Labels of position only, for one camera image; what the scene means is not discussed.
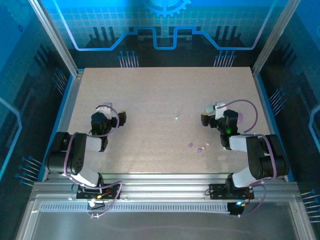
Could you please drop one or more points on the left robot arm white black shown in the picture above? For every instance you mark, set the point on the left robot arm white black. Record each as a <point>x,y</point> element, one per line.
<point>77,152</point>

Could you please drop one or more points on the black controller box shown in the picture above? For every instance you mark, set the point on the black controller box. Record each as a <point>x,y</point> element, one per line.
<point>235,211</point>

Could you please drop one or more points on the grey metal tray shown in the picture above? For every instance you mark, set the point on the grey metal tray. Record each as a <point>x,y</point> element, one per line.
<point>162,225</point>

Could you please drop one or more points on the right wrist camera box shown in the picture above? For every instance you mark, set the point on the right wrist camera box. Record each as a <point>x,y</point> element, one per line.
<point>220,110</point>

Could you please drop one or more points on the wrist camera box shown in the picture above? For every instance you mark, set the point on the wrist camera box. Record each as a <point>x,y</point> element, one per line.
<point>220,110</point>
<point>107,106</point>

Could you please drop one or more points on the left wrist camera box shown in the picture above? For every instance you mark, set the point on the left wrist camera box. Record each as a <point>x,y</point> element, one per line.
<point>107,106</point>

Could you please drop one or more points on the aluminium table side rail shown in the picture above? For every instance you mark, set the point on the aluminium table side rail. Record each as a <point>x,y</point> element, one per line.
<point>263,100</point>
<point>70,100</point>

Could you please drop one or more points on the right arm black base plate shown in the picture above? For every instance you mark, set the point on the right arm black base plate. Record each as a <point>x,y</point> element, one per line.
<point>217,193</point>

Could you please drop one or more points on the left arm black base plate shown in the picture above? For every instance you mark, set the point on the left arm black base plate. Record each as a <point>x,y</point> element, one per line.
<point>111,196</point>

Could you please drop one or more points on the aluminium table rail wide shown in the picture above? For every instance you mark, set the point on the aluminium table rail wide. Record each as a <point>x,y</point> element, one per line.
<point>162,186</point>

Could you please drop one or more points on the aluminium frame post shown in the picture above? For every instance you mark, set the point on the aluminium frame post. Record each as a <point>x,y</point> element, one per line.
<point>59,42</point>
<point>273,37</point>

